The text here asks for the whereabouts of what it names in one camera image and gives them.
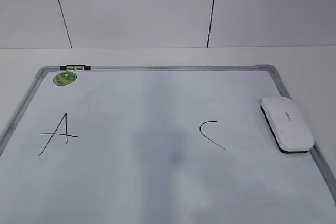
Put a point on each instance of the white whiteboard eraser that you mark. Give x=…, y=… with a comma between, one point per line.
x=290, y=130

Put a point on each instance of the round green magnet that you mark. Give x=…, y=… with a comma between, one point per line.
x=64, y=78

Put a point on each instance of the white board with grey frame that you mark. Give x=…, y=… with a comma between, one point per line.
x=157, y=145

